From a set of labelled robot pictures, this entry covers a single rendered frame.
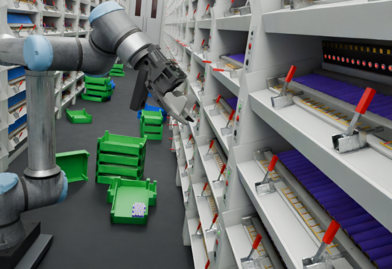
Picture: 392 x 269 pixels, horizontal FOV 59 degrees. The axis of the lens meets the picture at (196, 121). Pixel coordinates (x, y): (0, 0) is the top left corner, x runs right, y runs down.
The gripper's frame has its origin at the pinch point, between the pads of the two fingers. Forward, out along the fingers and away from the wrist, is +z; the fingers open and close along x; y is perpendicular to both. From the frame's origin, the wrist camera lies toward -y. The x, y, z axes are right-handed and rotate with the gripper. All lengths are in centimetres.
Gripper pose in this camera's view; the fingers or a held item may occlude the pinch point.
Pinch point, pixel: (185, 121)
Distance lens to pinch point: 88.1
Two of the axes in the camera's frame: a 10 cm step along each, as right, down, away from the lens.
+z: 6.4, 7.6, -1.1
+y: 6.8, -6.2, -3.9
